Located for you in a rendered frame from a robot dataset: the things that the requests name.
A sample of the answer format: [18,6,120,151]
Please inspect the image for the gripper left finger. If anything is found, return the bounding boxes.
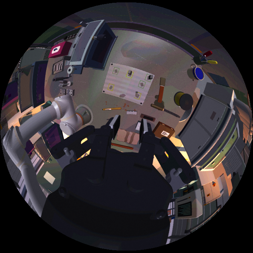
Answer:
[50,114,121,160]

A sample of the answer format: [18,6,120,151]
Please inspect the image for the beige folded cloth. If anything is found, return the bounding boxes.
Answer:
[116,128,140,144]

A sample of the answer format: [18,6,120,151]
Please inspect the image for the white perforated plate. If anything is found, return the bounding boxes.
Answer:
[102,62,155,107]

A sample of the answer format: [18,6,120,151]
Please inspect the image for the dark blue-framed panel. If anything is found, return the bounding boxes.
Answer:
[31,60,49,109]

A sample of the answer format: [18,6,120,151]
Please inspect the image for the white mug blue inside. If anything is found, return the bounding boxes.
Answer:
[187,64,204,81]

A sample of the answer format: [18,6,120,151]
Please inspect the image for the grey slotted rack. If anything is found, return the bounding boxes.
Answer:
[52,60,64,75]

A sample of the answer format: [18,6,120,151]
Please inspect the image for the orange-lit cupboard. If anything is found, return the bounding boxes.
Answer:
[201,164,234,205]

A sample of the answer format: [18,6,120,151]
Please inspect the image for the orange-red rod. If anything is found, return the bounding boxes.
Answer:
[111,142,134,150]

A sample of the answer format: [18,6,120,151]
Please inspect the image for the grey open tank machine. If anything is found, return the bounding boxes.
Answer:
[66,19,118,70]

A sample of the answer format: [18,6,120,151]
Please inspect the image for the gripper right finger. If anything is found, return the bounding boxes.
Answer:
[136,118,197,185]

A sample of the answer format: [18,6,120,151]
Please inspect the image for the black spool yellow wire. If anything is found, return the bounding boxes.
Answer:
[173,91,194,110]

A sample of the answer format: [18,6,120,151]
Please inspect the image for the grey cabinet machine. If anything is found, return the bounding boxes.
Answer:
[177,82,241,167]

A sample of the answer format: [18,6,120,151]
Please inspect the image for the beige round base plate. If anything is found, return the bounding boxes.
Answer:
[75,104,93,125]

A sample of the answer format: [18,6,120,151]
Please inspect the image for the brass-handled dark file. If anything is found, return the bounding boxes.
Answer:
[150,103,181,119]

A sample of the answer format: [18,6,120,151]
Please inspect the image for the white paper sheet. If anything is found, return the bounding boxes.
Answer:
[43,171,56,185]

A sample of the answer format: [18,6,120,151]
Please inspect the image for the beige terminal dark screen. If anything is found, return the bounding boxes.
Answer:
[174,189,204,220]

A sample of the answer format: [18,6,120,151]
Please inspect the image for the brown box with label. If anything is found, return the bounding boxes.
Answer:
[152,121,175,139]

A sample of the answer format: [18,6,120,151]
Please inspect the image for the red box with white mark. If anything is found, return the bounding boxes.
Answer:
[48,41,72,59]

